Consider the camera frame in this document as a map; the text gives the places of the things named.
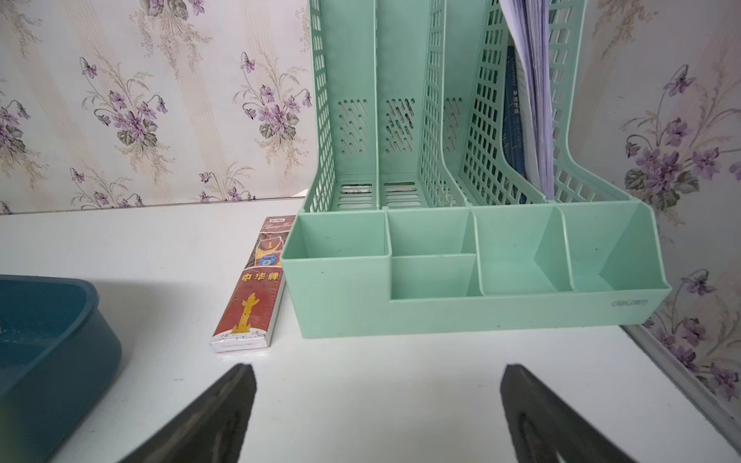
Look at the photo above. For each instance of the dark blue book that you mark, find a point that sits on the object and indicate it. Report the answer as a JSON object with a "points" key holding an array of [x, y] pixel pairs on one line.
{"points": [[512, 139]]}

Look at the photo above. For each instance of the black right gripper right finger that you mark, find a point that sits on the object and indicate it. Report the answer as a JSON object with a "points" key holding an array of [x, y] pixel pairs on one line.
{"points": [[544, 428]]}

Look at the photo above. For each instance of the mint green file organizer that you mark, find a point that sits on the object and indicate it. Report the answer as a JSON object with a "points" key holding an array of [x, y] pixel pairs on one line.
{"points": [[416, 223]]}

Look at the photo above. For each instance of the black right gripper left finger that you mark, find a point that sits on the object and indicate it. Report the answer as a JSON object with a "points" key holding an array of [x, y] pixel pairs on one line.
{"points": [[210, 429]]}

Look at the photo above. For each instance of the teal plastic storage box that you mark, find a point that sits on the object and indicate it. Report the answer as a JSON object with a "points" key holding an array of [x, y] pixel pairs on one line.
{"points": [[58, 356]]}

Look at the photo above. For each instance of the red pencil box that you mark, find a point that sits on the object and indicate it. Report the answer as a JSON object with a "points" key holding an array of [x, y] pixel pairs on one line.
{"points": [[249, 319]]}

